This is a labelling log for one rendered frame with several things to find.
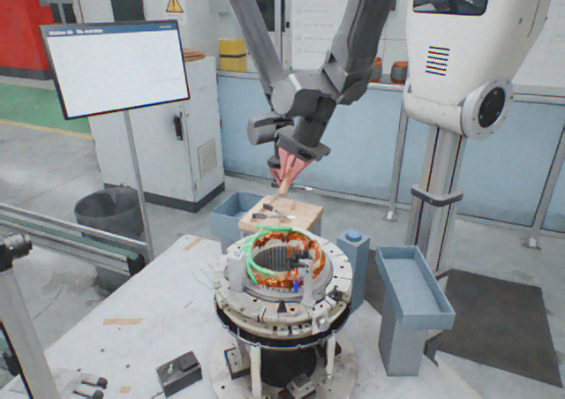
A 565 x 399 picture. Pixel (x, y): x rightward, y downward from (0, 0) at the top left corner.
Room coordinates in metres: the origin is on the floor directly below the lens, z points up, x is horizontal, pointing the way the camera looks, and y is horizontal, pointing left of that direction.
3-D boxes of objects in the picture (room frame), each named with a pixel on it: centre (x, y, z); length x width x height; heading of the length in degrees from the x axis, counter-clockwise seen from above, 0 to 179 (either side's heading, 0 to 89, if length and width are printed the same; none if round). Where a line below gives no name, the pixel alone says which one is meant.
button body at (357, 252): (0.97, -0.20, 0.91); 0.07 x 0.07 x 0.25; 47
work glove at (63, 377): (0.67, 0.56, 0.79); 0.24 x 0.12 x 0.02; 67
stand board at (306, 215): (1.04, 0.01, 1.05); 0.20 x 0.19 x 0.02; 65
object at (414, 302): (0.75, -0.30, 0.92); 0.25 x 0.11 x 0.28; 1
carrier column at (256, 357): (0.63, 0.07, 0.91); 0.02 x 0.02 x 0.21
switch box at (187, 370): (0.69, 0.27, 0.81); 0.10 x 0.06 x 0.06; 124
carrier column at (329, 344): (0.69, -0.11, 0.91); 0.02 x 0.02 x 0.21
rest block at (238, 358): (0.71, 0.12, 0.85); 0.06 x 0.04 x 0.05; 21
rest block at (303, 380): (0.64, -0.04, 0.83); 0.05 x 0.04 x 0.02; 123
